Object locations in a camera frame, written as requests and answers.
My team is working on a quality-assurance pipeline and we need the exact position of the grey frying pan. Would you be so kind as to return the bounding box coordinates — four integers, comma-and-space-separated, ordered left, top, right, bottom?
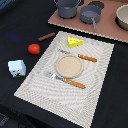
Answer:
80, 5, 101, 30

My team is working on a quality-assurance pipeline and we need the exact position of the brown sausage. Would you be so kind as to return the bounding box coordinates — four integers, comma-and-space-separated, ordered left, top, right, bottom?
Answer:
38, 32, 55, 41

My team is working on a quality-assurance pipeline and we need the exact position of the brown wooden tray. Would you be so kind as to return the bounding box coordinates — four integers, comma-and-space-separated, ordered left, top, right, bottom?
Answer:
48, 0, 128, 43

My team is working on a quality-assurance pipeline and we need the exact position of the wooden handled knife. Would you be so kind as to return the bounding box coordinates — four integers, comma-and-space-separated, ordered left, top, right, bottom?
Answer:
58, 49, 97, 62

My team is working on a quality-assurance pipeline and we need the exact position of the grey cooking pot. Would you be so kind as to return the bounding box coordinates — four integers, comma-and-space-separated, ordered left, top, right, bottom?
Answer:
54, 0, 81, 19

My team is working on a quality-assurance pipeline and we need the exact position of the red tomato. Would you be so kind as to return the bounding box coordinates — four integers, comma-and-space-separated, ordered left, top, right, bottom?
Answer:
28, 44, 40, 54

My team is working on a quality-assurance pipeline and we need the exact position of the cream bowl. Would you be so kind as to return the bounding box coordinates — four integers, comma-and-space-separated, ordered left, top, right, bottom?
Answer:
116, 4, 128, 31

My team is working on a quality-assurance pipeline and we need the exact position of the yellow cheese wedge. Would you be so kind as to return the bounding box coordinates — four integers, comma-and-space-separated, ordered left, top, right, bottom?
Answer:
67, 37, 83, 48

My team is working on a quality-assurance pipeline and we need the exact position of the wooden handled fork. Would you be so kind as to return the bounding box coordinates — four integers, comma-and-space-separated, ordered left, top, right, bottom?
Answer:
44, 71, 86, 89

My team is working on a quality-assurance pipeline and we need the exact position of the woven beige placemat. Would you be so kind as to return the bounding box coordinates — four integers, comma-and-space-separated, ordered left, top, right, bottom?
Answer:
14, 31, 114, 128

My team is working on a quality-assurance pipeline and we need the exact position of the round wooden plate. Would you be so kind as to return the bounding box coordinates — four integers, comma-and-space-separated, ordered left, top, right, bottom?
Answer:
56, 55, 83, 78

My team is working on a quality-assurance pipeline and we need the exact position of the light blue milk carton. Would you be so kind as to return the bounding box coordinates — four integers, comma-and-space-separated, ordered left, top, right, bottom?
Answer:
8, 60, 26, 77

